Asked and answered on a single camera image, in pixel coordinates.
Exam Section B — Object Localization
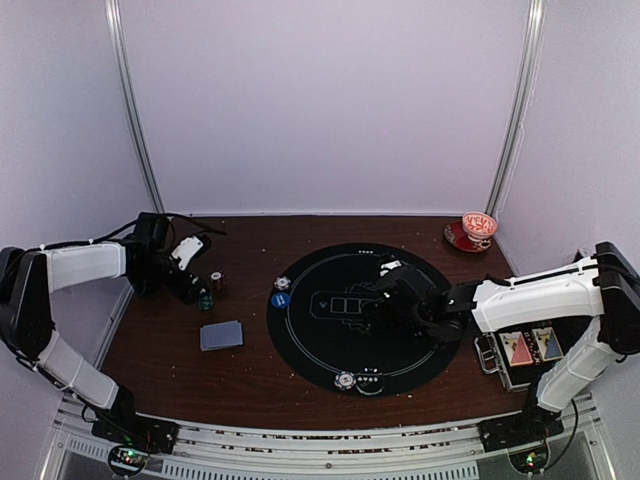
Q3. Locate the single white blue poker chip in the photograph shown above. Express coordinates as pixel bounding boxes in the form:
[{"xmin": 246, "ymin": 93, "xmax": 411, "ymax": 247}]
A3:
[{"xmin": 274, "ymin": 276, "xmax": 291, "ymax": 291}]

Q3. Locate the aluminium frame post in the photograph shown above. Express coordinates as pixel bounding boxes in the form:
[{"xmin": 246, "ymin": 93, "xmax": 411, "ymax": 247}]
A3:
[
  {"xmin": 105, "ymin": 0, "xmax": 165, "ymax": 213},
  {"xmin": 485, "ymin": 0, "xmax": 547, "ymax": 219}
]

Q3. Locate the brown 100 poker chip stack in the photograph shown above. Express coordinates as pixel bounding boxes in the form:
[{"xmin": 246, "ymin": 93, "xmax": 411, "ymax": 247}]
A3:
[{"xmin": 208, "ymin": 271, "xmax": 226, "ymax": 292}]

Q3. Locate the left aluminium frame post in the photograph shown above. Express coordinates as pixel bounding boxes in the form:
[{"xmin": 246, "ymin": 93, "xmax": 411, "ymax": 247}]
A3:
[{"xmin": 105, "ymin": 0, "xmax": 165, "ymax": 213}]

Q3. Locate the blue small blind button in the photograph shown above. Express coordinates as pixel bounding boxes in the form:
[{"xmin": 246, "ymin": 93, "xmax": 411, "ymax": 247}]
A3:
[{"xmin": 270, "ymin": 292, "xmax": 291, "ymax": 309}]

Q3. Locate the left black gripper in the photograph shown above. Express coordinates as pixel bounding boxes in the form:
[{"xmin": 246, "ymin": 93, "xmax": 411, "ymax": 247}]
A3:
[{"xmin": 136, "ymin": 248, "xmax": 210, "ymax": 305}]

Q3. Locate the aluminium poker chip case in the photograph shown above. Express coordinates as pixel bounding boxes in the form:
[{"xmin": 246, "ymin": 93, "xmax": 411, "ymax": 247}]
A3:
[{"xmin": 473, "ymin": 322, "xmax": 583, "ymax": 393}]

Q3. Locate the red card deck in case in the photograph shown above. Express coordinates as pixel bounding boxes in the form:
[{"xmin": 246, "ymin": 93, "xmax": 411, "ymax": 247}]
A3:
[{"xmin": 499, "ymin": 332, "xmax": 534, "ymax": 367}]

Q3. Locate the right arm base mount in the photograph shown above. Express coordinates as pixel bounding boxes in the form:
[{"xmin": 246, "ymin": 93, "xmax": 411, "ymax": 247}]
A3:
[{"xmin": 478, "ymin": 407, "xmax": 564, "ymax": 475}]

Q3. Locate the clear round dealer button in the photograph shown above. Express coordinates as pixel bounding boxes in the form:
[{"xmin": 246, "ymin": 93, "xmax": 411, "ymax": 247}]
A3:
[{"xmin": 355, "ymin": 368, "xmax": 385, "ymax": 396}]

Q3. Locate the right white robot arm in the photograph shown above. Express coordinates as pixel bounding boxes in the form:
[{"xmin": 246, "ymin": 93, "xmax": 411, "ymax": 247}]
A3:
[{"xmin": 362, "ymin": 242, "xmax": 639, "ymax": 442}]

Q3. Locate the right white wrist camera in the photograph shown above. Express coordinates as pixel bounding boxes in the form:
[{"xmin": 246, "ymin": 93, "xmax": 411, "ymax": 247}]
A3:
[{"xmin": 379, "ymin": 256, "xmax": 403, "ymax": 277}]

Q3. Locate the right aluminium frame post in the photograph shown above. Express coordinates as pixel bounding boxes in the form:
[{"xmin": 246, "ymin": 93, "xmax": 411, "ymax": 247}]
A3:
[{"xmin": 485, "ymin": 0, "xmax": 547, "ymax": 219}]

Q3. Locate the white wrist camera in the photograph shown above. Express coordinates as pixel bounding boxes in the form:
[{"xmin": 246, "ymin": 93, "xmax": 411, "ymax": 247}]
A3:
[
  {"xmin": 170, "ymin": 234, "xmax": 211, "ymax": 271},
  {"xmin": 379, "ymin": 256, "xmax": 403, "ymax": 277}
]

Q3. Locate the round black poker mat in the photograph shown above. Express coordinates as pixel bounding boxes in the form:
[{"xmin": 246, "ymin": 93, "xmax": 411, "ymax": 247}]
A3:
[{"xmin": 266, "ymin": 243, "xmax": 459, "ymax": 397}]

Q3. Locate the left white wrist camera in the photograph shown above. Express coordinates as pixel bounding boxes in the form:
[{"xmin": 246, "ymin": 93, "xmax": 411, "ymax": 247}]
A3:
[{"xmin": 170, "ymin": 234, "xmax": 211, "ymax": 271}]

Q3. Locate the front aluminium rail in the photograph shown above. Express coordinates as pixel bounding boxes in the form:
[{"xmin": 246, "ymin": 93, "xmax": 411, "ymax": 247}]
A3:
[{"xmin": 36, "ymin": 395, "xmax": 617, "ymax": 479}]

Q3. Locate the red floral saucer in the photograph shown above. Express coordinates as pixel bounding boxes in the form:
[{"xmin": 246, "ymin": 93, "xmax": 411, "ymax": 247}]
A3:
[{"xmin": 443, "ymin": 220, "xmax": 493, "ymax": 253}]

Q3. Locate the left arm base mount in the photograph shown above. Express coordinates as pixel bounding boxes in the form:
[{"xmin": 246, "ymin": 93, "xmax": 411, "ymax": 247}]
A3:
[{"xmin": 90, "ymin": 407, "xmax": 179, "ymax": 479}]

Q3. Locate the red white patterned tea bowl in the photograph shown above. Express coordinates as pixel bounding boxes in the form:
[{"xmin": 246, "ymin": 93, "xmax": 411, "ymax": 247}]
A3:
[{"xmin": 462, "ymin": 211, "xmax": 498, "ymax": 242}]

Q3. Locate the blue-backed playing card deck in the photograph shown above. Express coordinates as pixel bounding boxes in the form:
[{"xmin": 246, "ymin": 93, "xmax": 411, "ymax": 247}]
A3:
[{"xmin": 200, "ymin": 321, "xmax": 244, "ymax": 352}]

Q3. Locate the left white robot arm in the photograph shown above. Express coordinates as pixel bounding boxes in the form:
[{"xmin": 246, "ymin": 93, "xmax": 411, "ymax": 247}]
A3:
[{"xmin": 1, "ymin": 212, "xmax": 214, "ymax": 444}]

